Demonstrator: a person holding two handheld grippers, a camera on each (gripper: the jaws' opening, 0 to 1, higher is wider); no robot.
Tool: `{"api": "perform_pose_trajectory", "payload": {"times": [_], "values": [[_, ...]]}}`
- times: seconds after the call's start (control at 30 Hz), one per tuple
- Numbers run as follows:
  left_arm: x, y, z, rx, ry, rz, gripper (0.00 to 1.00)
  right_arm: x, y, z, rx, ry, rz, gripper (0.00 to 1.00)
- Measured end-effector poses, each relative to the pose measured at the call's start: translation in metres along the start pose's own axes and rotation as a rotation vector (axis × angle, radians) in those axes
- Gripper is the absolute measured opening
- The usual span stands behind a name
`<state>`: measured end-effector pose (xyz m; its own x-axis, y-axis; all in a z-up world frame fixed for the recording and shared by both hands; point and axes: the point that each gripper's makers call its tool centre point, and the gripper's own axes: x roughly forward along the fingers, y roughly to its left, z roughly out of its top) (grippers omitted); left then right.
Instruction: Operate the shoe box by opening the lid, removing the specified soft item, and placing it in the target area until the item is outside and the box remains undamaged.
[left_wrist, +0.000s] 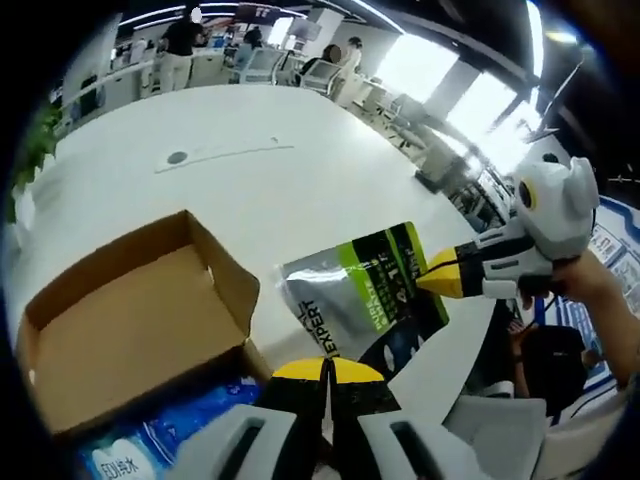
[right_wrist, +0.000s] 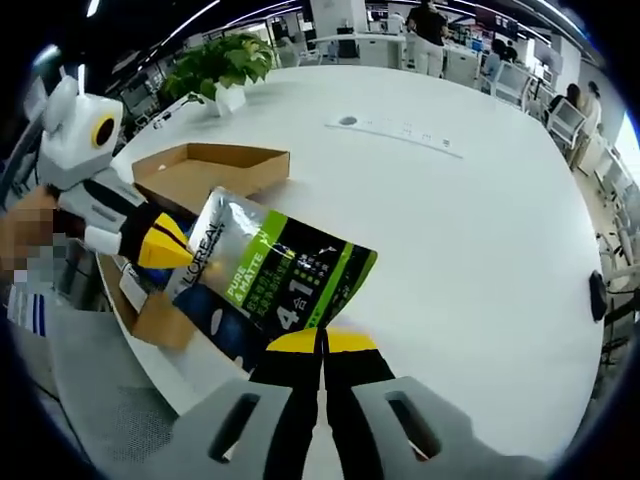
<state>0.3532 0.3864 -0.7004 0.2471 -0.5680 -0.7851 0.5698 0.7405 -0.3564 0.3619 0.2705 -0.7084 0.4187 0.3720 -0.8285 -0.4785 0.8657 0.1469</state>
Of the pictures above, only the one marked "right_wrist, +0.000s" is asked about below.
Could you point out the small black device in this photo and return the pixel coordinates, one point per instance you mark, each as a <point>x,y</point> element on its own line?
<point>598,295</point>

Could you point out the green potted plant white pot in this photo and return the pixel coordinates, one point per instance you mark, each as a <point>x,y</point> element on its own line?
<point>220,65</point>

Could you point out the silver green pouch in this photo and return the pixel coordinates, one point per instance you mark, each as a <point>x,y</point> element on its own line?
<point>280,260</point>

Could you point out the white table socket panel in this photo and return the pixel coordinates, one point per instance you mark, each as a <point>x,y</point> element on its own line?
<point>350,120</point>

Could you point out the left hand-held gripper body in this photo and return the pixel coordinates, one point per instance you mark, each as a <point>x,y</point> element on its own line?
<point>75,140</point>

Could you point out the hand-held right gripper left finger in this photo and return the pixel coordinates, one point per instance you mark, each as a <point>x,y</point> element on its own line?
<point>280,400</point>

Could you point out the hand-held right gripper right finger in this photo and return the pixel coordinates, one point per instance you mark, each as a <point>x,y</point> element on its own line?
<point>360,395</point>

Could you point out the grey mesh office chair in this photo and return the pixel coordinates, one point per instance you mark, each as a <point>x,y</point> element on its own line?
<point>100,400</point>

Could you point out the brown cardboard shoe box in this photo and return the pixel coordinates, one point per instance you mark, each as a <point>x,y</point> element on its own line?
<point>235,170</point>

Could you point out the small white table item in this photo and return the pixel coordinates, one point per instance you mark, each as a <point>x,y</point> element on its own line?
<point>161,121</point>

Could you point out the white office chair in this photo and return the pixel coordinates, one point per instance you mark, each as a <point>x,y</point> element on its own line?
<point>512,85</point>
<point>570,122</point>

